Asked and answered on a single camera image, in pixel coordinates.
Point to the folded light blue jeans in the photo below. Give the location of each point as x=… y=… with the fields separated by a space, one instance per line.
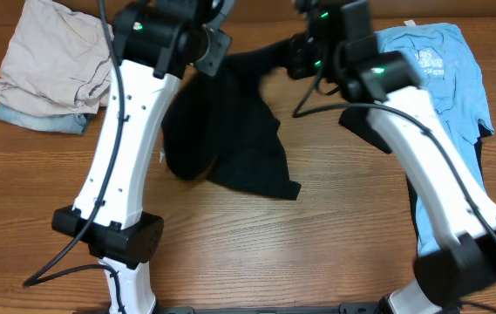
x=66 y=123

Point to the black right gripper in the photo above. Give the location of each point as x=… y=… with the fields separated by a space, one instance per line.
x=301 y=51

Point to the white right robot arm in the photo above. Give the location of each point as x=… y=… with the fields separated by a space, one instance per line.
x=383 y=89

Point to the black garment under blue shirt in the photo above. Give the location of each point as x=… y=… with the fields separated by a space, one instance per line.
x=471 y=154

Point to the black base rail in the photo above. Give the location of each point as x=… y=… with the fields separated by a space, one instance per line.
x=349 y=308

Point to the folded beige garment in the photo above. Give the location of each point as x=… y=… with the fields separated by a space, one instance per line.
x=57 y=62

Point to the black t-shirt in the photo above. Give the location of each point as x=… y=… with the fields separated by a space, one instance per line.
x=219 y=128

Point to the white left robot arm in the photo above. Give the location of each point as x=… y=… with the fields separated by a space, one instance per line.
x=152 y=45

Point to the light blue t-shirt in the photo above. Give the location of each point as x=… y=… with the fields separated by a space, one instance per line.
x=448 y=70

